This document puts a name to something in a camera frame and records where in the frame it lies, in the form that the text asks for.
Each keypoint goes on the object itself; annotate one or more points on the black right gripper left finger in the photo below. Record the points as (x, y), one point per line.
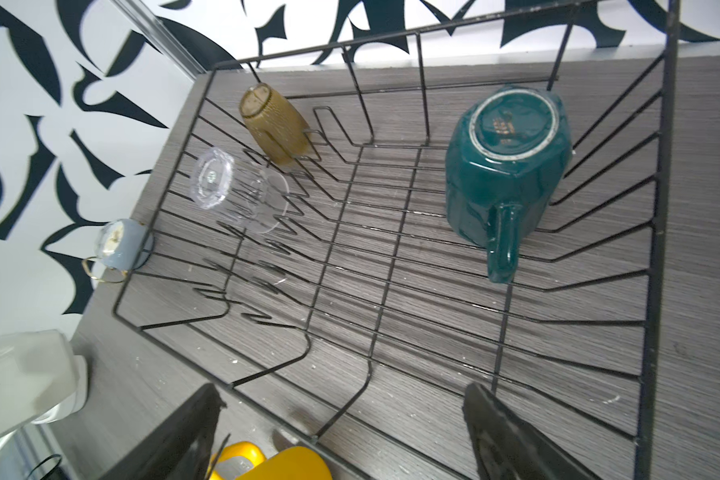
(180, 447)

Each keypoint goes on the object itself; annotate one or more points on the small blue alarm clock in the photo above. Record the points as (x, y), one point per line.
(122, 245)

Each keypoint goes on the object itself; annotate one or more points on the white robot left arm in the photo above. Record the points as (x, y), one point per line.
(41, 380)

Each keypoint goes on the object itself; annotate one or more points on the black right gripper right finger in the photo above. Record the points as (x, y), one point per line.
(507, 447)

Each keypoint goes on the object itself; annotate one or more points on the yellow mug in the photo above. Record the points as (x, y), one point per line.
(293, 463)

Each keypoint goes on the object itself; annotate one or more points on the green mug white inside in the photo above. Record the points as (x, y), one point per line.
(506, 157)

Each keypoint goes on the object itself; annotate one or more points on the black wire dish rack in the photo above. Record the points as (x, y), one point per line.
(358, 322)

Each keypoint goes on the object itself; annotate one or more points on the amber textured glass cup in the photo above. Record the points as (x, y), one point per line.
(275, 124)

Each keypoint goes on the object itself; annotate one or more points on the clear glass cup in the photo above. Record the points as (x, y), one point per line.
(248, 195)

